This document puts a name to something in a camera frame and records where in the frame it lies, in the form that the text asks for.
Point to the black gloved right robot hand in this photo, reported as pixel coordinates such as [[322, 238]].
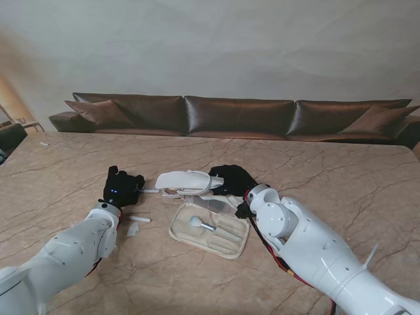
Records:
[[236, 182]]

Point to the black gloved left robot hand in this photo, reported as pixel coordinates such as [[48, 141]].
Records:
[[121, 188]]

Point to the pink ferrule makeup brush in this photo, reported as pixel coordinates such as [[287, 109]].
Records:
[[141, 218]]

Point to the cream white cosmetics bag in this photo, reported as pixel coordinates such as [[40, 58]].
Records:
[[183, 178]]

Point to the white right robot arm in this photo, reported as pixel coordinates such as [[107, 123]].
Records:
[[321, 246]]

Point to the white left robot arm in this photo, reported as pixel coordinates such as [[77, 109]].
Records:
[[62, 252]]

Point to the large torn white paper scrap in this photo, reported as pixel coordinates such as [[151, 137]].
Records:
[[132, 229]]

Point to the brown leather sofa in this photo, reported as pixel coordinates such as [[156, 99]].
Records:
[[236, 115]]

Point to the brown sofa pillow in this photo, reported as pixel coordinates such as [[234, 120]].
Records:
[[377, 119], [101, 113]]

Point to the light wooden side table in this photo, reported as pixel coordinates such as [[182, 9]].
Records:
[[33, 124]]

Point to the dark armchair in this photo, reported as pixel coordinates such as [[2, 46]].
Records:
[[11, 136]]

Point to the white zip tie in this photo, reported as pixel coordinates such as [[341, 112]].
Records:
[[370, 257]]

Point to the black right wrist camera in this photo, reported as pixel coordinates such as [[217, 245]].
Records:
[[242, 210]]

